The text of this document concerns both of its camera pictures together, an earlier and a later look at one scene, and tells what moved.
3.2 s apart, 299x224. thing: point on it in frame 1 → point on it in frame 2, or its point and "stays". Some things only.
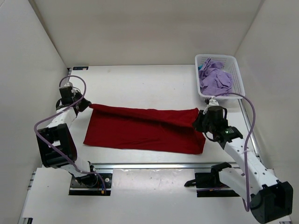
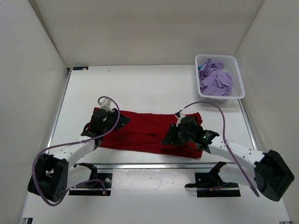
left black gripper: [86, 103] → [123, 121]
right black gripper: [196, 124] → [171, 138]
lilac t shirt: [213, 80] stays
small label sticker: [80, 68] stays
